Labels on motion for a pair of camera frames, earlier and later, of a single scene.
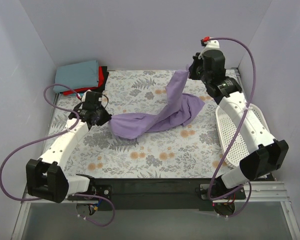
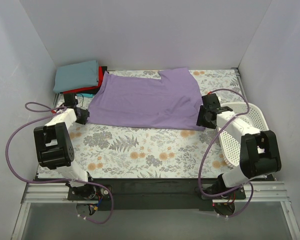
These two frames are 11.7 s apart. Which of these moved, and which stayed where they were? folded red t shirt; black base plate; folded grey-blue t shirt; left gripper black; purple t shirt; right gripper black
Moved: right gripper black; purple t shirt; left gripper black
Stayed: folded grey-blue t shirt; black base plate; folded red t shirt
